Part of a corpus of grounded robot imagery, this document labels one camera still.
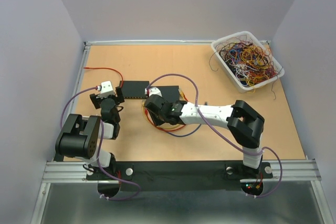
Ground yellow ethernet cable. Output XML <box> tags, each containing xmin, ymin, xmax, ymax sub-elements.
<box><xmin>141</xmin><ymin>104</ymin><xmax>187</xmax><ymax>133</ymax></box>

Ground small black network switch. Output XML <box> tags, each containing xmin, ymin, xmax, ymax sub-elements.
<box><xmin>157</xmin><ymin>86</ymin><xmax>180</xmax><ymax>103</ymax></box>

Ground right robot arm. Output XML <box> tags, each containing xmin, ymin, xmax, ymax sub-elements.
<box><xmin>144</xmin><ymin>94</ymin><xmax>265</xmax><ymax>169</ymax></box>

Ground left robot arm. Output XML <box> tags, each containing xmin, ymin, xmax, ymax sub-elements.
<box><xmin>55</xmin><ymin>81</ymin><xmax>124</xmax><ymax>172</ymax></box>

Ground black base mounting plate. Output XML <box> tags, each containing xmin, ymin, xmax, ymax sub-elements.
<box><xmin>86</xmin><ymin>160</ymin><xmax>272</xmax><ymax>191</ymax></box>

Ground long black network switch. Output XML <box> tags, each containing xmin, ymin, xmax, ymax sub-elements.
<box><xmin>121</xmin><ymin>81</ymin><xmax>149</xmax><ymax>99</ymax></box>

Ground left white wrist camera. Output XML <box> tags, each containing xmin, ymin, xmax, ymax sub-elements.
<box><xmin>97</xmin><ymin>81</ymin><xmax>115</xmax><ymax>99</ymax></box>

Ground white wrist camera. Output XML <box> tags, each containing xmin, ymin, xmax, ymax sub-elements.
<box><xmin>145</xmin><ymin>87</ymin><xmax>162</xmax><ymax>98</ymax></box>
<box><xmin>97</xmin><ymin>81</ymin><xmax>115</xmax><ymax>99</ymax></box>

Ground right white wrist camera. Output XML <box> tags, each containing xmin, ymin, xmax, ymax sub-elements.
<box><xmin>145</xmin><ymin>87</ymin><xmax>162</xmax><ymax>98</ymax></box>

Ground red ethernet cable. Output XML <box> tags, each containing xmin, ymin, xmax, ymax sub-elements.
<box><xmin>145</xmin><ymin>89</ymin><xmax>188</xmax><ymax>132</ymax></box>

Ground orange-red ethernet cable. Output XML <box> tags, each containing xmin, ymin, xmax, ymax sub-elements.
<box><xmin>83</xmin><ymin>66</ymin><xmax>124</xmax><ymax>82</ymax></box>

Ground blue ethernet cable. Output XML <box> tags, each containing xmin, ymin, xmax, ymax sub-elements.
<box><xmin>167</xmin><ymin>123</ymin><xmax>203</xmax><ymax>138</ymax></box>

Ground white plastic wire bin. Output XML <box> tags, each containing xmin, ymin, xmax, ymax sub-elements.
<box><xmin>211</xmin><ymin>31</ymin><xmax>285</xmax><ymax>93</ymax></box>

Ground tangled coloured wire pile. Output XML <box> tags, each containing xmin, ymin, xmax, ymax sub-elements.
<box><xmin>209</xmin><ymin>33</ymin><xmax>279</xmax><ymax>100</ymax></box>

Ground aluminium frame rail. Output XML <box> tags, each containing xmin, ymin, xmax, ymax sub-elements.
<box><xmin>30</xmin><ymin>40</ymin><xmax>323</xmax><ymax>224</ymax></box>

